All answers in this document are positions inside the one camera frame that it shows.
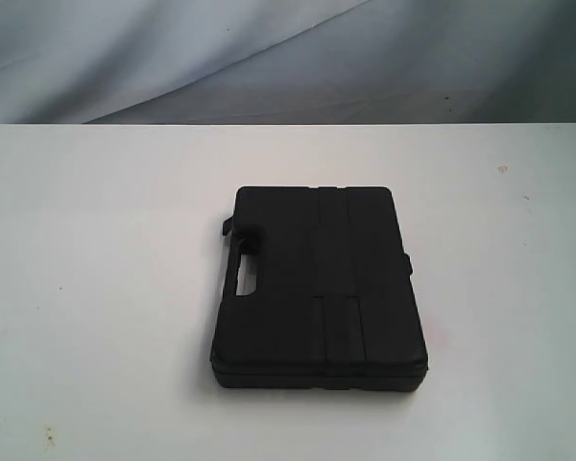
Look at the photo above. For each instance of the black plastic tool case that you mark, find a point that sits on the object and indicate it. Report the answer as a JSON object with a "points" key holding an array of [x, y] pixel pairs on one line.
{"points": [[317, 293]]}

